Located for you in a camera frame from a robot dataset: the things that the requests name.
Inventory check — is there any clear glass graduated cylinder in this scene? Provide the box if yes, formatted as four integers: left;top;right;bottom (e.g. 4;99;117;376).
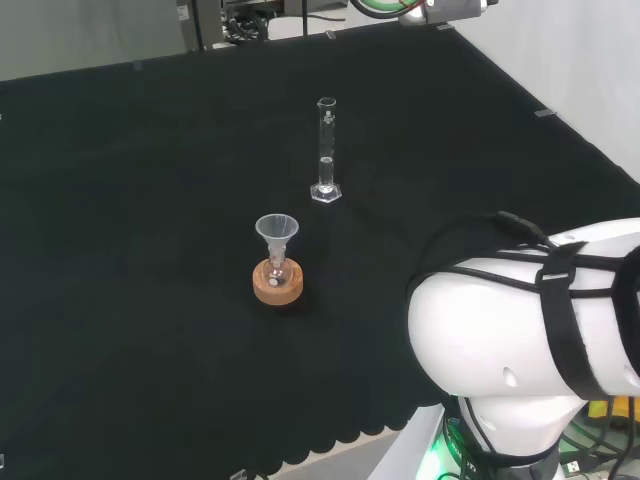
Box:
309;96;344;204

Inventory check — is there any clear plastic funnel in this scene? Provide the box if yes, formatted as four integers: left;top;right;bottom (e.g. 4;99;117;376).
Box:
254;213;300;262

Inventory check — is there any glass round-bottom flask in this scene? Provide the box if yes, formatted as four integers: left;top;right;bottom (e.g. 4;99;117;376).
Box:
264;253;293;289

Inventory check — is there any black bench cloth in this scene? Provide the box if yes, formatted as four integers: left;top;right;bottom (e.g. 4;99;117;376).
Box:
0;14;640;480

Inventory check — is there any cork ring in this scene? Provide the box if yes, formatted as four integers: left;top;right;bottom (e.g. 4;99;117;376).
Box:
252;259;305;306

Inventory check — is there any black cable bundle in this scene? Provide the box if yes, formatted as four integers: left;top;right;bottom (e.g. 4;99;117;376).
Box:
222;8;271;44

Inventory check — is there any grey metal cabinet frame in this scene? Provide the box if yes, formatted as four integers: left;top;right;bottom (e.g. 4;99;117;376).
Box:
174;0;225;52

